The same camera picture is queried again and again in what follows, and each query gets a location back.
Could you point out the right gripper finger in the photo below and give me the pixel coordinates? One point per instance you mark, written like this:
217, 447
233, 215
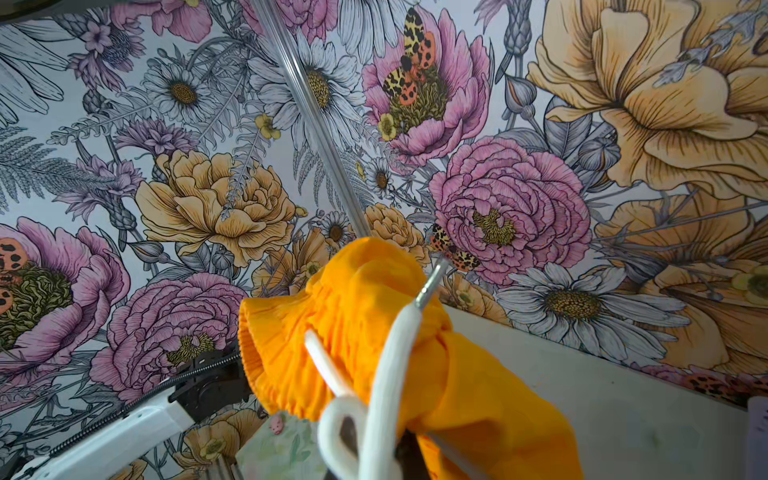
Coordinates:
409, 457

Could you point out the orange garment with drawstring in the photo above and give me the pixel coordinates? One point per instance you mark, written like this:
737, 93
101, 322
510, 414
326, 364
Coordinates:
359, 355

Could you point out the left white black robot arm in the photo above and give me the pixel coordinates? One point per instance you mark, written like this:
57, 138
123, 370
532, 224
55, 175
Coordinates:
206, 385

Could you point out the left aluminium corner post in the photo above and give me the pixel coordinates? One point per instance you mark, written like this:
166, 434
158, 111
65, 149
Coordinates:
298, 83

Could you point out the lilac perforated plastic basket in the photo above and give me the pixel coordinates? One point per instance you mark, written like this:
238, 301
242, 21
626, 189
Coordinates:
757, 439

